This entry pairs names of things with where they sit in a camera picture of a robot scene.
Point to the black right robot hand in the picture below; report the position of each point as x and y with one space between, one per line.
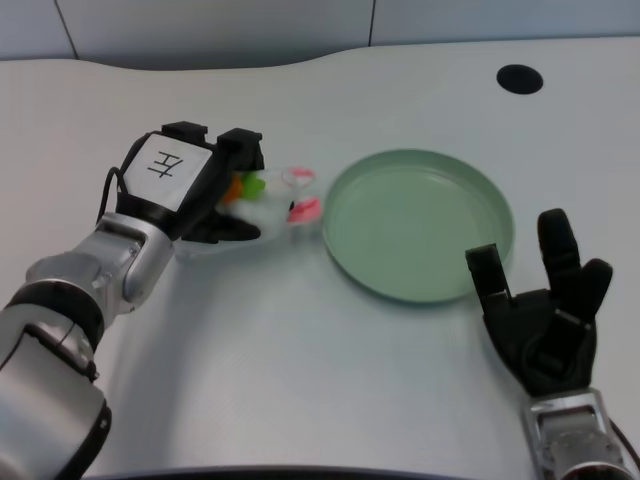
550 345

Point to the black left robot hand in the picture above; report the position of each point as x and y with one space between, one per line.
165 170

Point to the white rabbit doll with carrot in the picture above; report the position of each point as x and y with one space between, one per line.
270 207

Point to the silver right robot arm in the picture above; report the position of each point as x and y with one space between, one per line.
575 435

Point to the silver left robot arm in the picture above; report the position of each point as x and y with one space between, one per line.
65 320

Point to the green round plate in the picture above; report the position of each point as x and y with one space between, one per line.
415 225

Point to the dark robot torso edge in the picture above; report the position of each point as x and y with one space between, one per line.
310 474

